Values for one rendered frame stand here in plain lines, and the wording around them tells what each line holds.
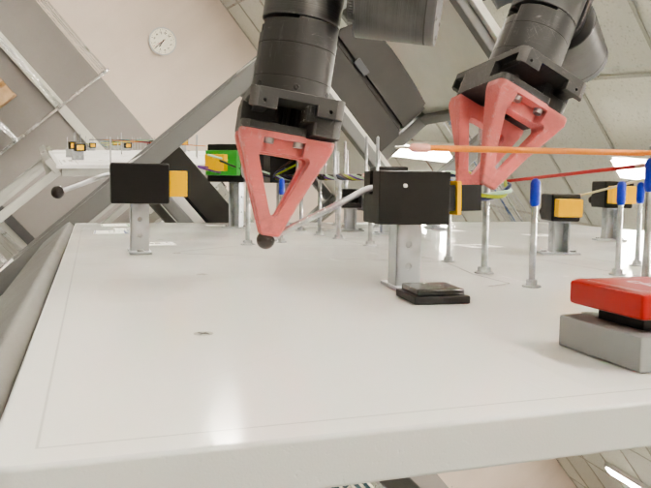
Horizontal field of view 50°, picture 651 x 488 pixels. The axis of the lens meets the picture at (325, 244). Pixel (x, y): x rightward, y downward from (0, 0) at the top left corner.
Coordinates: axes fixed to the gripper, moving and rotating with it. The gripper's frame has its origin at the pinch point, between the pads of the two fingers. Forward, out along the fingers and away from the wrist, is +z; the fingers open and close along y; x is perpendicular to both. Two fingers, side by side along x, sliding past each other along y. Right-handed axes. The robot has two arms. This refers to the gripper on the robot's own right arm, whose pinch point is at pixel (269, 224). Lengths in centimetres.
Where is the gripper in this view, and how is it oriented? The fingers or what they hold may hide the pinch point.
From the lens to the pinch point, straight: 52.1
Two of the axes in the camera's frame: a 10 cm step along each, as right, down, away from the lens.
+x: -9.7, -1.4, -2.0
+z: -1.6, 9.9, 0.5
